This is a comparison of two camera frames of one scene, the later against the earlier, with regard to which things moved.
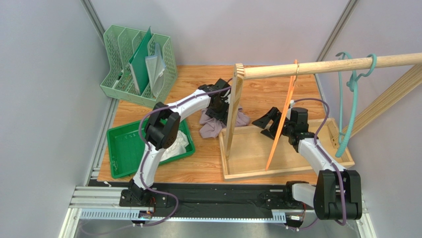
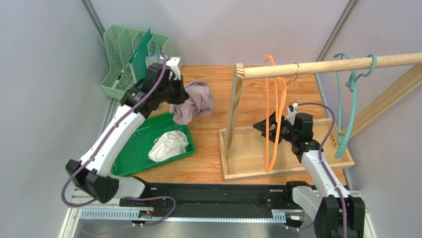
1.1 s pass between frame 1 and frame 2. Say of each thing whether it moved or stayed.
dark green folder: stayed
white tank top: stayed
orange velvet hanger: moved
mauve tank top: moved
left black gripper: moved
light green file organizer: stayed
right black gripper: stayed
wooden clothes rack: stayed
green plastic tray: stayed
